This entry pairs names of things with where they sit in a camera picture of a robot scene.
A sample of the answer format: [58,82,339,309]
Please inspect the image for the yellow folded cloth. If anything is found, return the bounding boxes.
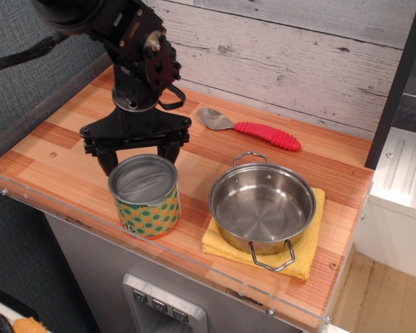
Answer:
[202,188,325,281]

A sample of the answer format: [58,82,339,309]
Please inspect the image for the white toy sink counter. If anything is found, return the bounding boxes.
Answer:
[352,50,416,282]

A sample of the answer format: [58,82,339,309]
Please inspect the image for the green orange checkered can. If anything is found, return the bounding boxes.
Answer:
[108,154,181,239]

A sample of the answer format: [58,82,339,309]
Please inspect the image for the red handled metal spoon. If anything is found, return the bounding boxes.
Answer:
[198,108,302,151]

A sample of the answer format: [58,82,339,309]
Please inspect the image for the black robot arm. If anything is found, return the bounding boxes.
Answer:
[32,1,191,174]

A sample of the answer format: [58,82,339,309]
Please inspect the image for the silver steel pan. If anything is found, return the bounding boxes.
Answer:
[208,152,319,273]

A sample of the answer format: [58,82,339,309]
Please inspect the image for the silver dispenser panel with buttons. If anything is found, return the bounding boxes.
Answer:
[122,273,208,332]

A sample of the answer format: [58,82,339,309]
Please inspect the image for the clear acrylic edge guard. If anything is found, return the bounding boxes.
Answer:
[0,162,374,332]

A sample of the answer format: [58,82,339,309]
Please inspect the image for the orange object at corner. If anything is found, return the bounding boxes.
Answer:
[12,317,48,333]

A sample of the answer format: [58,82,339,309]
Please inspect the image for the black braided cable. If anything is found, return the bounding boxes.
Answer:
[0,33,65,74]

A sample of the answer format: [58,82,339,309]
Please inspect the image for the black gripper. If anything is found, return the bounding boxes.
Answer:
[80,107,191,176]

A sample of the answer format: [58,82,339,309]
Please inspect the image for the dark right cabinet post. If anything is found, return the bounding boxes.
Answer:
[365,14,416,170]

